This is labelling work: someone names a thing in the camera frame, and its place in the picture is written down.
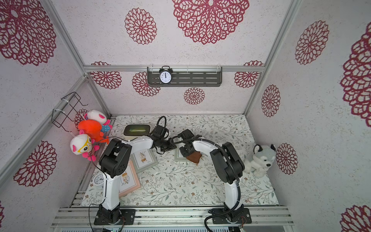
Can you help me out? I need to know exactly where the white round alarm clock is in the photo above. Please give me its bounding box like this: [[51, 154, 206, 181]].
[[93, 173, 105, 189]]

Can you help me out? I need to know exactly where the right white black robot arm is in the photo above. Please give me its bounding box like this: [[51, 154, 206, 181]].
[[169, 129, 245, 211]]

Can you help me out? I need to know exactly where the red plush toy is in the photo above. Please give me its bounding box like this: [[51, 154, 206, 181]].
[[78, 119, 110, 144]]

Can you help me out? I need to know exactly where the pink picture frame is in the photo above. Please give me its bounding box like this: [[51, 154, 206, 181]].
[[119, 160, 141, 197]]

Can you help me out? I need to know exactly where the white plush with yellow glasses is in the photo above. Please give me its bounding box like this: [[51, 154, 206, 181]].
[[70, 134, 100, 162]]

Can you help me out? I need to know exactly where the grey wall shelf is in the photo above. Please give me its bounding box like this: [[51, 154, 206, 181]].
[[147, 66, 223, 87]]

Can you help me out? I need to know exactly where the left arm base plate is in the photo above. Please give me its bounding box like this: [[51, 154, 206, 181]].
[[94, 204, 136, 225]]

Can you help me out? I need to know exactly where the cream box with green lid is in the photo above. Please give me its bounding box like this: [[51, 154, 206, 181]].
[[122, 124, 151, 141]]

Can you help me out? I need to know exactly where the white pink plush top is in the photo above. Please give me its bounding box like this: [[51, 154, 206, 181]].
[[84, 110, 111, 126]]

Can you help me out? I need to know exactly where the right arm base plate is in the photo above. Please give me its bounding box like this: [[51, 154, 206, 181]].
[[206, 205, 252, 224]]

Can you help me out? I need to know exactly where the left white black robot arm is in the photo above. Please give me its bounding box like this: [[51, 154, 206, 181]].
[[99, 116, 176, 211]]

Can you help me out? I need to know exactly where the black alarm clock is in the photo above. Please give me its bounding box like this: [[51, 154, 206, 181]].
[[159, 65, 173, 85]]

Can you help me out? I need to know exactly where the grey husky plush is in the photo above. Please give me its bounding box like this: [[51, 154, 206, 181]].
[[244, 144, 276, 178]]

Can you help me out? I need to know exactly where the brown cloth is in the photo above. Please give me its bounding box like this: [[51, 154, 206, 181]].
[[186, 151, 202, 164]]

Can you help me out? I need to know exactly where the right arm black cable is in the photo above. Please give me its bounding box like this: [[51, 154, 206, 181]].
[[169, 134, 242, 232]]

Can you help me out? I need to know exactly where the black wire basket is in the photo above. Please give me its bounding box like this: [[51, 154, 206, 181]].
[[51, 91, 88, 133]]

